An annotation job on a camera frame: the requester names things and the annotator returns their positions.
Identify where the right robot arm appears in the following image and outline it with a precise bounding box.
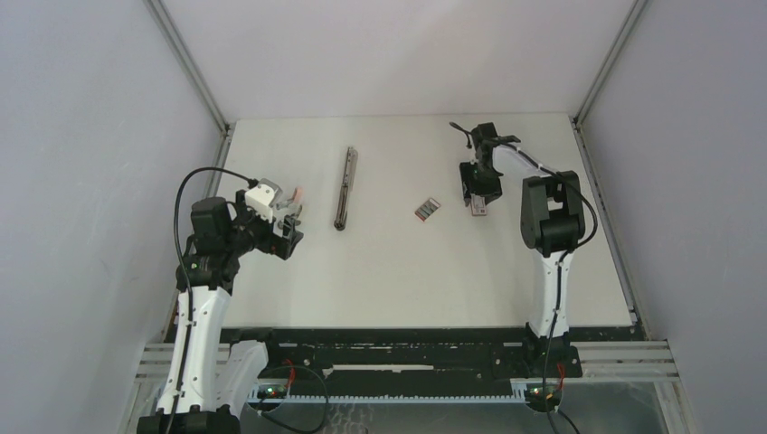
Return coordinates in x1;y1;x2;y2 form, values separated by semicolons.
449;121;591;340

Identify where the left controller board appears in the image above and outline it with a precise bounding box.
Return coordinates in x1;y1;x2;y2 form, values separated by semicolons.
256;385;289;401

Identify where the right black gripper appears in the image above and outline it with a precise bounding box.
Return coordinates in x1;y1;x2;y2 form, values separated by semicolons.
460;160;502;205

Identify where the white cable duct rail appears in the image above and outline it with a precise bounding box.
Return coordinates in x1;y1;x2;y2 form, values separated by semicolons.
245;382;529;405

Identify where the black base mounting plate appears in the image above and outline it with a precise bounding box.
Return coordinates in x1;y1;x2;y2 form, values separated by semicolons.
221;326;582;399

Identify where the small beige stapler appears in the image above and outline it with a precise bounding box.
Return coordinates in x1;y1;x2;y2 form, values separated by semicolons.
286;203;303;220

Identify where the right controller board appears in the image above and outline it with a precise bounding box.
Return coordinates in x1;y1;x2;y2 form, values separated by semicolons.
525;384;563;413

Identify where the right aluminium frame post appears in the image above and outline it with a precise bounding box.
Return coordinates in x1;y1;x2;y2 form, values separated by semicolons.
572;0;651;145

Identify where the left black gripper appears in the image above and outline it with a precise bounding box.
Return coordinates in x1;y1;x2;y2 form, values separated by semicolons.
224;191;301;259

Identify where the aluminium frame post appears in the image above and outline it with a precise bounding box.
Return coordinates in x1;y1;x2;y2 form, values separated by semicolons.
572;0;651;145
143;0;231;166

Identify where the controller board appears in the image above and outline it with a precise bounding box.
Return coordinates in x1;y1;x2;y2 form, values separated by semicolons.
525;384;563;413
256;385;289;401

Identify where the grey black long stapler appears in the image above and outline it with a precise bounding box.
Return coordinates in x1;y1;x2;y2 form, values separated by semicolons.
333;146;358;231

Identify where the small pink white stapler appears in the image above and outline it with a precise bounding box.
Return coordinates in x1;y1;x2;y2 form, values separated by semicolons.
287;187;303;211

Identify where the left aluminium frame post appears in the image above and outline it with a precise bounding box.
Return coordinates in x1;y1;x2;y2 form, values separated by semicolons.
143;0;231;166

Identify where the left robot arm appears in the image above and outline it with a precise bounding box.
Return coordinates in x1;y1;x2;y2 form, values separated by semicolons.
137;183;303;433

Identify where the left black camera cable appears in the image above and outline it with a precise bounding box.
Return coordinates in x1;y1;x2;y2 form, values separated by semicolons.
165;166;260;434

